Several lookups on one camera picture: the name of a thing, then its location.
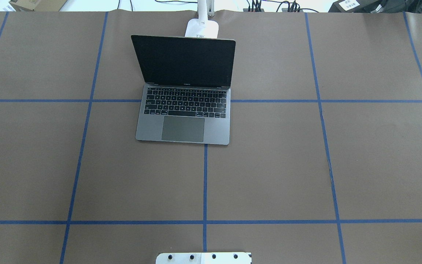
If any grey laptop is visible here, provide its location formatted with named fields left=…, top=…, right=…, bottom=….
left=131, top=34, right=236, bottom=145

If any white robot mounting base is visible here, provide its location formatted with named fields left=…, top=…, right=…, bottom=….
left=155, top=252, right=252, bottom=264

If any black labelled box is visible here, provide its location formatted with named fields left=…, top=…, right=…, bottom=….
left=328, top=0, right=418, bottom=14

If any cardboard box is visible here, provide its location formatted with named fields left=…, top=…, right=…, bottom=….
left=8, top=0, right=67, bottom=12

